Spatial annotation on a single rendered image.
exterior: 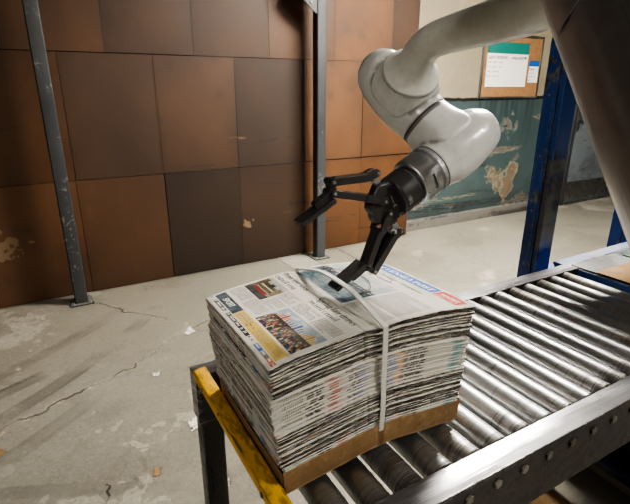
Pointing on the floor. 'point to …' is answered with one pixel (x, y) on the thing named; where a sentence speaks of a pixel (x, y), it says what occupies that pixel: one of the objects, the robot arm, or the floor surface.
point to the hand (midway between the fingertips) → (321, 252)
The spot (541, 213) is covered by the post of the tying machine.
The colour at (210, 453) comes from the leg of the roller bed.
